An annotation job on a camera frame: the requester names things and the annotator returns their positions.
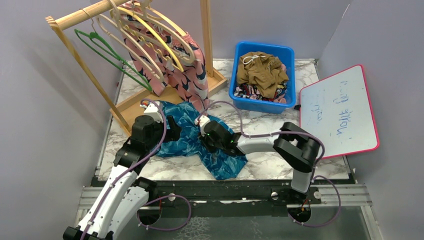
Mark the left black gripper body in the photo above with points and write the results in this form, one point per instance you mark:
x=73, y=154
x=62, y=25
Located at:
x=158, y=132

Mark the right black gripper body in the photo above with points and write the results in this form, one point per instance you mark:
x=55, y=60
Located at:
x=210, y=145

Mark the teal patterned shorts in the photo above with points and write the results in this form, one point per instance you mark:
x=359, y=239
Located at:
x=220, y=165

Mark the comic print shorts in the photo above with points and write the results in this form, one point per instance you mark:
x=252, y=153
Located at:
x=248, y=91

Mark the yellow hanger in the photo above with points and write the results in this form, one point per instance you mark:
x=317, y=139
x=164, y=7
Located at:
x=174, y=60

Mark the pink floral shorts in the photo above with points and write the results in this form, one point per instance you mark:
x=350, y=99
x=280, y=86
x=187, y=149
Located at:
x=191, y=84

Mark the mustard brown shorts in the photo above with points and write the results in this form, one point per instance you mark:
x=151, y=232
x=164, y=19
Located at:
x=263, y=70

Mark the green hanger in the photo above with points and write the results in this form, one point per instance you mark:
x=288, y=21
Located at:
x=101, y=47

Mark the beige wooden hanger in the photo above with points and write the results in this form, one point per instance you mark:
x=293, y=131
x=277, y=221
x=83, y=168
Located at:
x=143, y=68
x=146, y=5
x=184, y=47

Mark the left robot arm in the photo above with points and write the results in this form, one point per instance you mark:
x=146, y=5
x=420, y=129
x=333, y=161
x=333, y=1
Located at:
x=125, y=191

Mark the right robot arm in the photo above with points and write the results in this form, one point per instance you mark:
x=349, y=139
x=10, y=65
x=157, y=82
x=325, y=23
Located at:
x=298, y=148

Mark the wooden clothes rack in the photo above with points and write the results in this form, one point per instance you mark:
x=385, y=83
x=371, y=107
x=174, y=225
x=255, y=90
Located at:
x=125, y=112

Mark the blue plastic bin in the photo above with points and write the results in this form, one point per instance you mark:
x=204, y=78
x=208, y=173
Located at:
x=286, y=55

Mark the pink framed whiteboard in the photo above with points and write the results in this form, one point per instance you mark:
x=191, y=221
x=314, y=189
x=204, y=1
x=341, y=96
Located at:
x=338, y=111

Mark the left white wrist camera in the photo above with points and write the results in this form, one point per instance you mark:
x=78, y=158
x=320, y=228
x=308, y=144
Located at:
x=153, y=110

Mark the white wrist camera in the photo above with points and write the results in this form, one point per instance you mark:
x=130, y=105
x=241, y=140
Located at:
x=201, y=122
x=153, y=110

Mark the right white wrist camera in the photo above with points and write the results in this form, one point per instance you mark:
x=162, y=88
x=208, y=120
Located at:
x=201, y=122

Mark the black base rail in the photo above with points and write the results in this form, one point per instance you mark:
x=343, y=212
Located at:
x=235, y=198

